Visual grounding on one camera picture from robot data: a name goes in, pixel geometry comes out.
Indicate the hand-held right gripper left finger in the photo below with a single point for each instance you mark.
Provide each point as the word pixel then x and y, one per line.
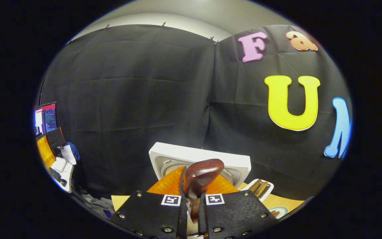
pixel 151 215

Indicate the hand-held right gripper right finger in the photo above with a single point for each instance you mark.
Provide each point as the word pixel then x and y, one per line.
pixel 234 215

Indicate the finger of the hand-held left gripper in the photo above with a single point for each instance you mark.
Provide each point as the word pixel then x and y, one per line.
pixel 55 141

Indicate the brown wooden spoon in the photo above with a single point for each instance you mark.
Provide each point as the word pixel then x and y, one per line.
pixel 201 176

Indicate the white rice cooker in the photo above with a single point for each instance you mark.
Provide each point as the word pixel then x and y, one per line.
pixel 177 156

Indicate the blue cloth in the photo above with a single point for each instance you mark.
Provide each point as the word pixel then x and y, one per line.
pixel 75 151

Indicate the computer monitor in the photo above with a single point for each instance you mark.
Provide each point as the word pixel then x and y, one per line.
pixel 46 118

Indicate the brown bread slice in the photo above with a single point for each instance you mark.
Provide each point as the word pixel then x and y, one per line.
pixel 254 186
pixel 262 190

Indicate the brown meat slice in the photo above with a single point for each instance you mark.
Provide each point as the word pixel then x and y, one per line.
pixel 274 212

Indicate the white toaster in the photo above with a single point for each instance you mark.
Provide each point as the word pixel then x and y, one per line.
pixel 269 187

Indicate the pale green plate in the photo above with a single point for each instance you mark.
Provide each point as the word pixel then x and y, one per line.
pixel 282 210

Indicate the black backdrop cloth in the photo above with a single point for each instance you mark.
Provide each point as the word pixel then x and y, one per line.
pixel 128 99

